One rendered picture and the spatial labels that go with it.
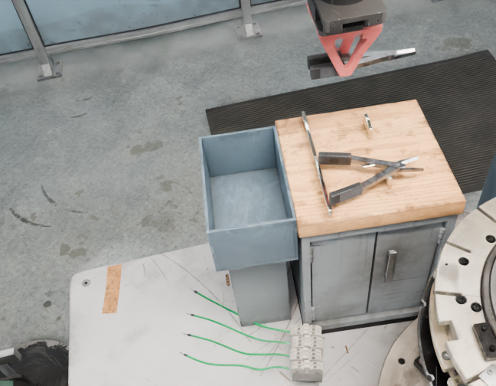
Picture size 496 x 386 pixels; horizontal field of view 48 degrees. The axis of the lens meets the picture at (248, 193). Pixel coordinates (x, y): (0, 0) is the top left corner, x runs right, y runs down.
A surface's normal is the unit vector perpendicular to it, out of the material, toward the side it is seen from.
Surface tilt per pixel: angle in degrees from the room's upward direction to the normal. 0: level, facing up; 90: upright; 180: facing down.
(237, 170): 90
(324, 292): 90
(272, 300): 90
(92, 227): 0
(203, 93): 0
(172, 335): 0
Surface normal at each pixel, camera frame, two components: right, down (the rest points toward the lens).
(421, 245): 0.11, 0.74
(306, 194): -0.10, -0.66
